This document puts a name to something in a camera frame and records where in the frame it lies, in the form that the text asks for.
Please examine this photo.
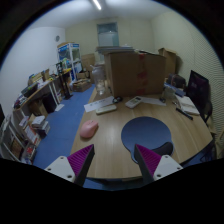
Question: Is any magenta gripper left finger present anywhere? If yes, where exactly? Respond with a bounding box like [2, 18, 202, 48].
[45, 144, 95, 186]

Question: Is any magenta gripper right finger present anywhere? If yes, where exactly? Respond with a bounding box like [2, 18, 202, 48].
[134, 143, 182, 185]

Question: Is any dark blue round mouse pad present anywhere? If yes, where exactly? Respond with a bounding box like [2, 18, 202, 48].
[121, 116, 174, 162]

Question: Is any pink computer mouse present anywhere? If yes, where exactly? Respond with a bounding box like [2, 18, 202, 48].
[80, 120, 98, 138]

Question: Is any black pen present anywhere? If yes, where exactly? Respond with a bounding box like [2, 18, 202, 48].
[176, 108, 193, 121]

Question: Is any low bookshelf with books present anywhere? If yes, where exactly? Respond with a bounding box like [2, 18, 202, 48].
[0, 115, 50, 165]

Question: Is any white paper near box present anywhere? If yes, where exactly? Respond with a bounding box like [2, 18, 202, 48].
[140, 96, 166, 106]

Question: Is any white remote control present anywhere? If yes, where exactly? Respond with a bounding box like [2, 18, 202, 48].
[125, 96, 142, 109]

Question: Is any cream rectangular remote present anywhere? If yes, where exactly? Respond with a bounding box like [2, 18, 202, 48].
[96, 105, 117, 115]

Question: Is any open notebook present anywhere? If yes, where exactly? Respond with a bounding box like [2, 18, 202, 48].
[176, 96, 199, 115]

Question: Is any black stand pole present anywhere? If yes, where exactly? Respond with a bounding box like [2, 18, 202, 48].
[56, 62, 73, 100]

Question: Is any wooden side desk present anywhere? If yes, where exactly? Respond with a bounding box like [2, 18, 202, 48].
[13, 80, 60, 114]

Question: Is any black small round object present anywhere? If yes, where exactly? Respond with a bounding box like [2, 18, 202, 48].
[112, 96, 123, 104]

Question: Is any cardboard box on floor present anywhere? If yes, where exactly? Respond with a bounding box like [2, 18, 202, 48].
[73, 79, 92, 92]

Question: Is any black computer monitor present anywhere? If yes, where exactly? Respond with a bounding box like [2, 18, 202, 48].
[186, 71, 210, 113]

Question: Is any large cardboard box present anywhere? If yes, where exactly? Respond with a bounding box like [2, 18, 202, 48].
[104, 52, 166, 97]

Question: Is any clear plastic jar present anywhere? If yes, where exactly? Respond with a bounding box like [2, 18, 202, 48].
[92, 66, 106, 95]

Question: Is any white blue display cabinet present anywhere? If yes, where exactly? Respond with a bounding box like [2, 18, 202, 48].
[57, 42, 82, 80]

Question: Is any tall cardboard box right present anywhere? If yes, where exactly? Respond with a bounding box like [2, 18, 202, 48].
[158, 48, 177, 78]

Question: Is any window with frosted glass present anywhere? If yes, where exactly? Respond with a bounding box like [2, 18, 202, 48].
[97, 22, 119, 46]

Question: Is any ceiling tube light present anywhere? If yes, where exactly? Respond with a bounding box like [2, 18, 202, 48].
[92, 0, 102, 10]

